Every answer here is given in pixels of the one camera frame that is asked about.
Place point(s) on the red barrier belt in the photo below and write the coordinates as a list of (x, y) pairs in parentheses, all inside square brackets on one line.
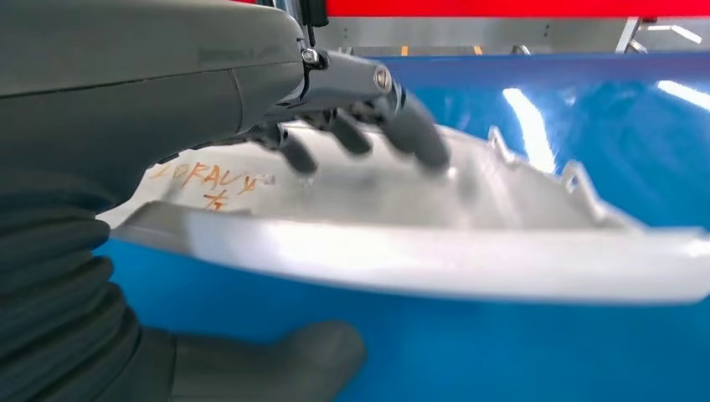
[(499, 8)]

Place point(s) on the black stanchion post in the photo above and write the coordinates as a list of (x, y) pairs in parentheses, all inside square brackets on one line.
[(313, 11)]

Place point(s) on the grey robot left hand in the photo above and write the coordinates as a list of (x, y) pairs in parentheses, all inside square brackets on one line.
[(111, 66)]

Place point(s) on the blue metal shelf rack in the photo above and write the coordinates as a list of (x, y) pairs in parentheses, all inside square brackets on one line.
[(499, 355)]

